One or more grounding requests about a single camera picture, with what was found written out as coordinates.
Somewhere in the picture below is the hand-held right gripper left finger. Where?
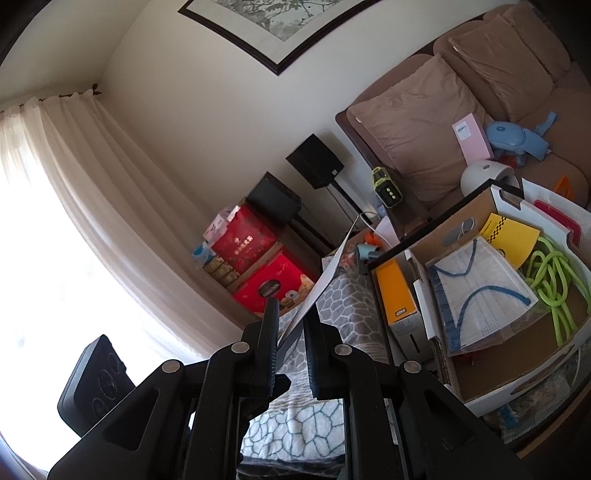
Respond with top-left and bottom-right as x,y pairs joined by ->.
46,298 -> 291,480

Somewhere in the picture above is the blue massager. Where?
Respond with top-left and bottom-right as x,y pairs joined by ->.
485,111 -> 557,167

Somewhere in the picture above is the green black portable device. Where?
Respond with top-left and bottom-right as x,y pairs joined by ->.
372,167 -> 403,208

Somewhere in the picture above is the red gift box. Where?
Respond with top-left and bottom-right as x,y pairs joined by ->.
232,254 -> 319,319

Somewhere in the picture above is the large brown cushion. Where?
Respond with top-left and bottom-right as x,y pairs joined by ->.
346,53 -> 492,204

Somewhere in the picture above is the medium brown cushion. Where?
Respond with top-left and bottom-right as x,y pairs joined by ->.
448,14 -> 555,123

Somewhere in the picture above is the framed painting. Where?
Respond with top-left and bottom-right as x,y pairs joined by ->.
178,0 -> 384,77

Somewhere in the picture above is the pink flat box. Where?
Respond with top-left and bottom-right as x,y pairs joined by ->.
451,112 -> 495,164

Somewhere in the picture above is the white dome lamp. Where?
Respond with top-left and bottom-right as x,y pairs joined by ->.
460,158 -> 522,195

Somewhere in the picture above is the white document paper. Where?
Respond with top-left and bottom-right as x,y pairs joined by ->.
369,217 -> 402,245

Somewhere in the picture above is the green cable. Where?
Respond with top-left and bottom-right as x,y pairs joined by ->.
526,236 -> 591,344

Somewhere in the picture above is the white cardboard box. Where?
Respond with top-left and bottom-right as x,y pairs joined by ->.
404,185 -> 591,418

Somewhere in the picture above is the yellow booklet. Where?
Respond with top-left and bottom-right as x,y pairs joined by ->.
478,212 -> 542,271

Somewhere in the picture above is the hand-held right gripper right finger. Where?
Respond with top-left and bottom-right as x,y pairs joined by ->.
302,314 -> 534,480

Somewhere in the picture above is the black loudspeaker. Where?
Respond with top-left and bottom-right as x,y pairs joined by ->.
246,172 -> 302,227
285,134 -> 345,190

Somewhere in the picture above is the blue tissue pack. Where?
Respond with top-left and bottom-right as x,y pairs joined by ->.
191,241 -> 218,268

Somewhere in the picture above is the brown sofa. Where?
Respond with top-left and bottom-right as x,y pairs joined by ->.
335,2 -> 591,217

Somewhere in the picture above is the stack of yellow boxes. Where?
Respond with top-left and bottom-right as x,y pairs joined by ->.
203,258 -> 241,289

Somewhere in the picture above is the small brown cushion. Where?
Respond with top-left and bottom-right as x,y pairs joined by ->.
501,2 -> 573,81

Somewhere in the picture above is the pink white box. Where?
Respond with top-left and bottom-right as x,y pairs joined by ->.
203,207 -> 241,241

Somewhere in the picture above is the orange plastic basket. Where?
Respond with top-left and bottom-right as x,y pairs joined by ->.
554,175 -> 578,199

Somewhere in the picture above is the black speaker stand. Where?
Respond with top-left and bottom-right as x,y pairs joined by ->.
330,185 -> 365,222

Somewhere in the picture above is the white curtain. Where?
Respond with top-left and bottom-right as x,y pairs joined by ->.
0,83 -> 259,462

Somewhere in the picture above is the orange white box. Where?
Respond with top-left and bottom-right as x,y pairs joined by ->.
375,258 -> 432,365

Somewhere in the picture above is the white paper sheet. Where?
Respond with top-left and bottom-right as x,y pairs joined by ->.
274,217 -> 360,358

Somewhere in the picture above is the white pouch red label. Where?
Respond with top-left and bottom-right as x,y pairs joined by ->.
522,178 -> 589,247

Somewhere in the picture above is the grey white patterned blanket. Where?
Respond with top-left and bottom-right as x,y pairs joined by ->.
240,272 -> 398,467

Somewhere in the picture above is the face mask pack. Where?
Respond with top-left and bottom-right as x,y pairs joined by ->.
425,236 -> 540,356

